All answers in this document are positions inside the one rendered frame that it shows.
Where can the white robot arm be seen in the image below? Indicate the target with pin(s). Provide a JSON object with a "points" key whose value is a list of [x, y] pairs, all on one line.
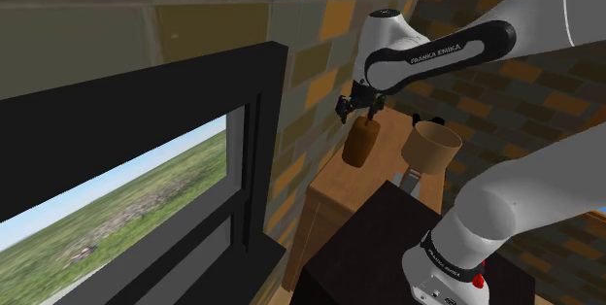
{"points": [[502, 204]]}

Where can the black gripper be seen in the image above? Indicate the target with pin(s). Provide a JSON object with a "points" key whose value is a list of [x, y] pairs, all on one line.
{"points": [[362, 94]]}

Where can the dark robot stand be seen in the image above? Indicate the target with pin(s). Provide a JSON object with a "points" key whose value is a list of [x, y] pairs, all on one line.
{"points": [[374, 247]]}

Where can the black framed window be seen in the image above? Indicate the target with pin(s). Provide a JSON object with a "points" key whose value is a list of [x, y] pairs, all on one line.
{"points": [[128, 119]]}

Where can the brown cylinder vase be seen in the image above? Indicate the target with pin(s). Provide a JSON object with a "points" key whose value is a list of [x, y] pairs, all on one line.
{"points": [[360, 143]]}

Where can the tan shade table lamp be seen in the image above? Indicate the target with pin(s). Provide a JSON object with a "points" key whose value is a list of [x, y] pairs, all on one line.
{"points": [[431, 148]]}

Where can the wooden chest of drawers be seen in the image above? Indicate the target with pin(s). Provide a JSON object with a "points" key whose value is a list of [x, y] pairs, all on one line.
{"points": [[341, 183]]}

